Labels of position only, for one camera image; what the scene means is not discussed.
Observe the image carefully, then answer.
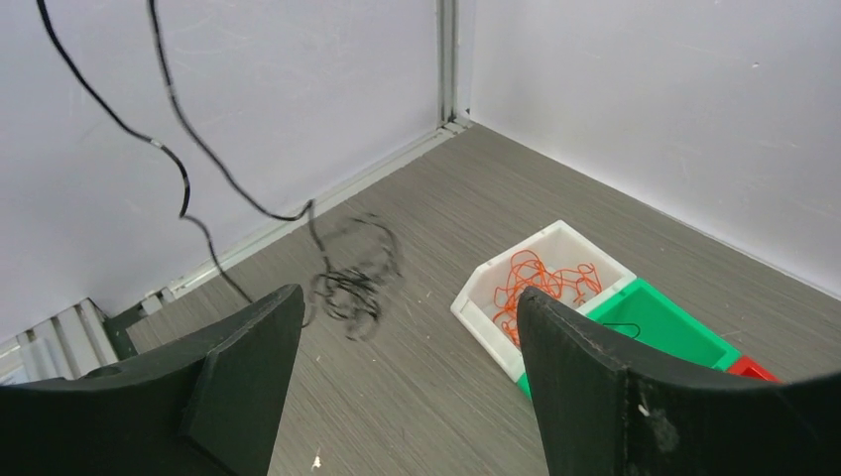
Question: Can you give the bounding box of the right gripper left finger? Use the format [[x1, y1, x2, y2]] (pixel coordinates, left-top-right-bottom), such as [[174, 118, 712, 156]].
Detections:
[[1, 285, 305, 475]]

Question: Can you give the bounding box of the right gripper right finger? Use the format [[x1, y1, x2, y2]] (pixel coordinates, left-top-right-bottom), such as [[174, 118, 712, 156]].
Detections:
[[518, 287, 840, 475]]

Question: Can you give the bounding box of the orange cable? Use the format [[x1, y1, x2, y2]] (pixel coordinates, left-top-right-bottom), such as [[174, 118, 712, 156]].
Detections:
[[492, 249, 604, 348]]

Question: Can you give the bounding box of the cable bundle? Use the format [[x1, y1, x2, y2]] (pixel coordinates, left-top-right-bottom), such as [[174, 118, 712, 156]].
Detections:
[[36, 0, 404, 341]]

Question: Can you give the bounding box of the green plastic bin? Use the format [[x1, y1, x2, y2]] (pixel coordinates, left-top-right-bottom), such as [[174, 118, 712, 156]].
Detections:
[[531, 279, 742, 371]]

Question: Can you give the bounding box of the red plastic bin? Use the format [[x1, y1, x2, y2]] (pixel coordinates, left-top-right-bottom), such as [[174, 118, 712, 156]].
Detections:
[[727, 355, 781, 383]]

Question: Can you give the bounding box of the white plastic bin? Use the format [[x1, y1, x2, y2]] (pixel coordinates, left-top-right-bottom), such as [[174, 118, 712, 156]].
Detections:
[[450, 220, 636, 388]]

